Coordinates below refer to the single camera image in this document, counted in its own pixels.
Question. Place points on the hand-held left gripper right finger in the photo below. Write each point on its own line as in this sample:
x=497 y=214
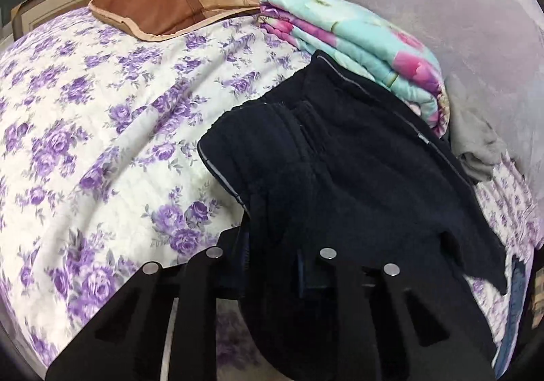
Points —
x=307 y=279

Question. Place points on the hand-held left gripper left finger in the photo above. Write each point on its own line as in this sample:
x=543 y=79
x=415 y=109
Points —
x=231 y=267

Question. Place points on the dark navy pants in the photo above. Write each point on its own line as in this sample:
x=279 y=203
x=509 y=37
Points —
x=361 y=177

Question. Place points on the purple floral bed sheet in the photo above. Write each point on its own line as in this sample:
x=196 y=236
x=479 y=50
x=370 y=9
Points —
x=106 y=130

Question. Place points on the blue denim cloth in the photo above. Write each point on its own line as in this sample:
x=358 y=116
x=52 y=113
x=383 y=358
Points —
x=516 y=304

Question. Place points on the grey crumpled cloth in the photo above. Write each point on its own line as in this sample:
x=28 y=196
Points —
x=471 y=143

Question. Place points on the beige woven mat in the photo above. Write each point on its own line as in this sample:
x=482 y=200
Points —
x=539 y=296

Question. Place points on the folded turquoise pink floral blanket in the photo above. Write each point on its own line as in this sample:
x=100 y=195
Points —
x=361 y=32

